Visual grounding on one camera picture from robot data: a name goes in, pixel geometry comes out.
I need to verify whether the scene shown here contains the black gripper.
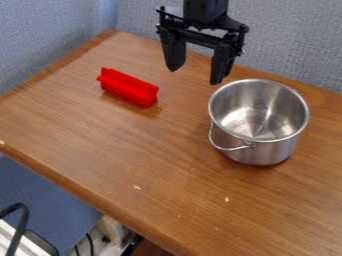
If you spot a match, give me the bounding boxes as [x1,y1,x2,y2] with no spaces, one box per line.
[156,4,250,85]

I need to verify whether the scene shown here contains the stainless steel pot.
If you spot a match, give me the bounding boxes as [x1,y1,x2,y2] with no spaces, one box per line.
[208,78,310,166]

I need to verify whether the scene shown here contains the red plastic block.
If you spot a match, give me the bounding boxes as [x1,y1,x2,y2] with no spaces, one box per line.
[96,68,159,107]

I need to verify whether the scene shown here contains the white equipment under table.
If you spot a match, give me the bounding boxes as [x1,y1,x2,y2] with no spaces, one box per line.
[67,216,137,256]

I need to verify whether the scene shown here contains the black cable loop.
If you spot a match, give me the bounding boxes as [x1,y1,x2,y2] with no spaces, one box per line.
[0,202,32,256]

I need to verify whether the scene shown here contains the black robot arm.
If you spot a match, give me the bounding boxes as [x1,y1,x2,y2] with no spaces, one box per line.
[156,0,250,85]

